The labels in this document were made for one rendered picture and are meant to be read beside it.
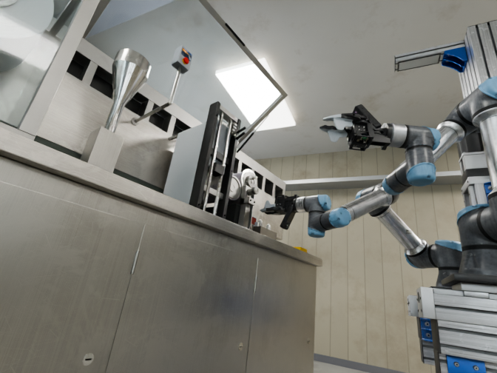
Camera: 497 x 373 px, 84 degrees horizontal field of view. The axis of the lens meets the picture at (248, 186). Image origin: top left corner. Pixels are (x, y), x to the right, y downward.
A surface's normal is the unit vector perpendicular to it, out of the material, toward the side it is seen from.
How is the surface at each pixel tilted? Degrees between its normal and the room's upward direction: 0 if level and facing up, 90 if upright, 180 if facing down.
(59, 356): 90
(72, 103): 90
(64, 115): 90
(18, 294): 90
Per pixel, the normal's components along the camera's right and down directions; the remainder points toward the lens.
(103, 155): 0.78, -0.14
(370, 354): -0.41, -0.38
